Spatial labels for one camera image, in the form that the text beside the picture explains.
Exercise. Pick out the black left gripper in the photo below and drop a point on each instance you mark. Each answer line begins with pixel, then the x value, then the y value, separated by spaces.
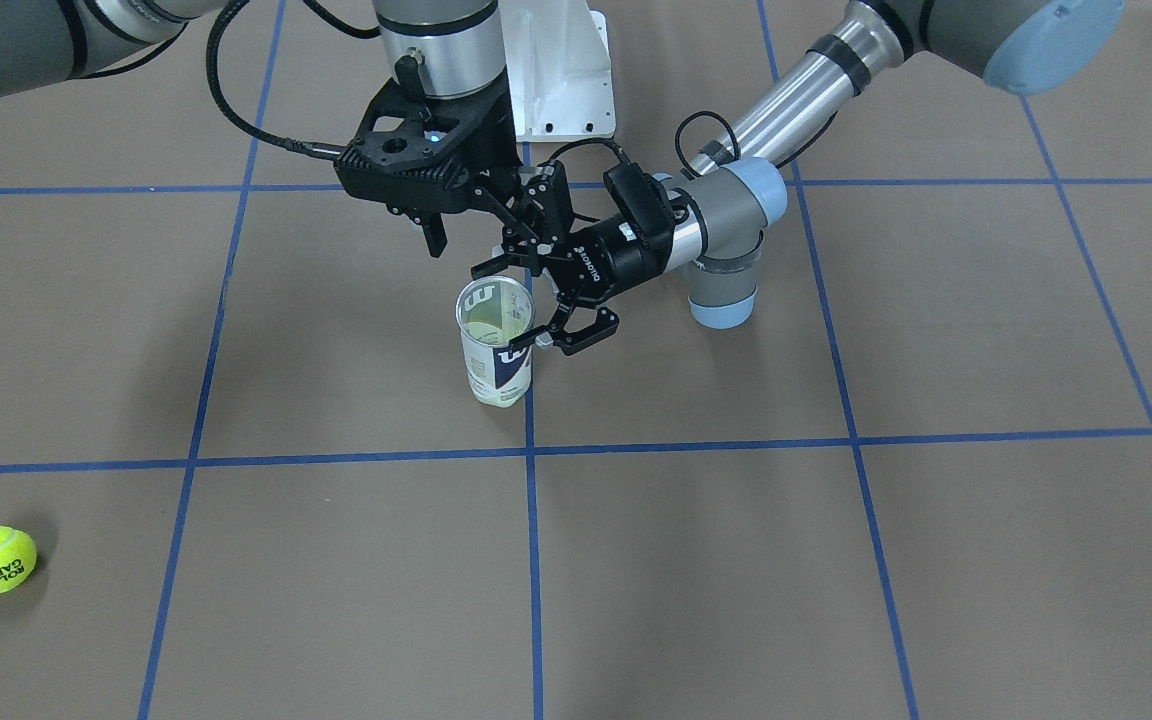
pixel 617 262

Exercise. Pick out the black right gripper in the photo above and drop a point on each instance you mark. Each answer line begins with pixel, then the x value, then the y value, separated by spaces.
pixel 489 137

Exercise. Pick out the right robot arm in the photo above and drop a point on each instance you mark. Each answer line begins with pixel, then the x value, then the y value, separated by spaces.
pixel 457 47

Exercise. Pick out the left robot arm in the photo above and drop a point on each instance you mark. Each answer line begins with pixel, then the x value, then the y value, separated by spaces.
pixel 708 222

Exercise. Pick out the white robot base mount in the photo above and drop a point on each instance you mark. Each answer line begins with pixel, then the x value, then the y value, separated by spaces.
pixel 560 71

